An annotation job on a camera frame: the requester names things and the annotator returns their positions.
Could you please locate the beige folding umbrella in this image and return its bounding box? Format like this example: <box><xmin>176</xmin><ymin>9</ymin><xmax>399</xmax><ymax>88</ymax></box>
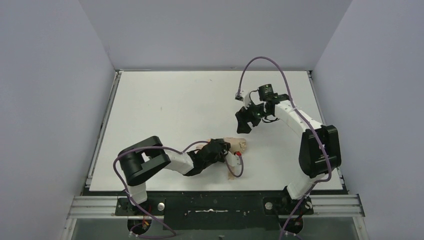
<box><xmin>217</xmin><ymin>137</ymin><xmax>247</xmax><ymax>180</ymax></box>

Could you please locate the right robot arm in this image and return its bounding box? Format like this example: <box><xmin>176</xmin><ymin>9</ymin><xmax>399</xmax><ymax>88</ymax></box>
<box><xmin>235</xmin><ymin>84</ymin><xmax>342</xmax><ymax>200</ymax></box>

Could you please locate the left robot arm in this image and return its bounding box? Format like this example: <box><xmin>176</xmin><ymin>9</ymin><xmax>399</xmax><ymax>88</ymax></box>
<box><xmin>113</xmin><ymin>135</ymin><xmax>231</xmax><ymax>206</ymax></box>

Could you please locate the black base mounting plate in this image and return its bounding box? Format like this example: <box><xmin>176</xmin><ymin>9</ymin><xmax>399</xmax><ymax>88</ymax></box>
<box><xmin>114</xmin><ymin>190</ymin><xmax>314</xmax><ymax>231</ymax></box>

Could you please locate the aluminium frame rail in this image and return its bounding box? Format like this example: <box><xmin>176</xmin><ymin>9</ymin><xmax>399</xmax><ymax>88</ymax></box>
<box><xmin>61</xmin><ymin>190</ymin><xmax>369</xmax><ymax>240</ymax></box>

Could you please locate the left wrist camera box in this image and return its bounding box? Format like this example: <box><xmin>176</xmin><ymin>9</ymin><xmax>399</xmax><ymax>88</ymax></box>
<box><xmin>226</xmin><ymin>151</ymin><xmax>243</xmax><ymax>167</ymax></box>

